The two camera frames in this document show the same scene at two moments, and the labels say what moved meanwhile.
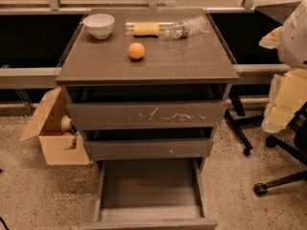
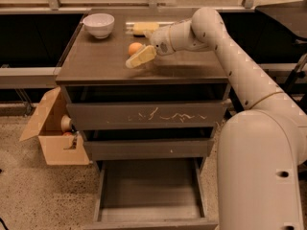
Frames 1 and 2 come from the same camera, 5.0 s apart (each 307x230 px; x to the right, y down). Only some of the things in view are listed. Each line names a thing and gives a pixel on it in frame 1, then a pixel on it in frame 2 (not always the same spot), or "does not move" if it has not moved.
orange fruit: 136,50 does not move
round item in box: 65,123 does not move
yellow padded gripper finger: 271,39 → 161,42
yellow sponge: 146,30 does not move
